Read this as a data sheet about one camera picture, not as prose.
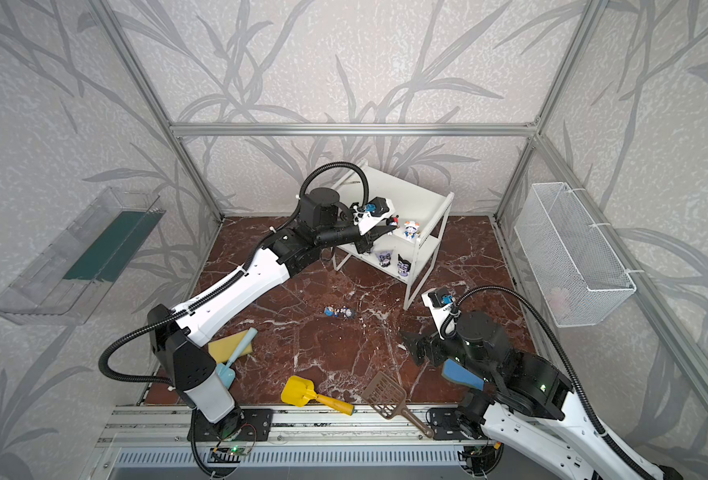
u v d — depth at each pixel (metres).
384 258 0.82
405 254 0.81
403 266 0.80
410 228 0.68
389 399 0.78
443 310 0.53
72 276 0.64
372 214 0.57
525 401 0.42
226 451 0.71
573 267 0.62
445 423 0.74
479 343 0.45
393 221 0.68
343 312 0.93
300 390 0.77
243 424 0.72
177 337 0.42
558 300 0.72
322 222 0.54
